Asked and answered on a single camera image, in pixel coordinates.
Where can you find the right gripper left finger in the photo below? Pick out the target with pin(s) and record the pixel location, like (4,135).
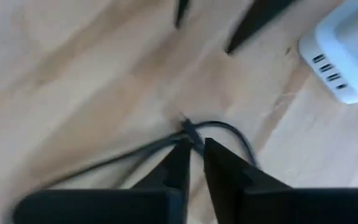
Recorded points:
(104,208)

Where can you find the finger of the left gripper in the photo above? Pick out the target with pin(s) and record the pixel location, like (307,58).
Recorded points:
(181,12)
(256,21)

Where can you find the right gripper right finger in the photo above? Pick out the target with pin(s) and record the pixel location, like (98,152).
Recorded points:
(291,208)

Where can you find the white power strip tower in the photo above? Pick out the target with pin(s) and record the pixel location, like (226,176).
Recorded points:
(337,46)

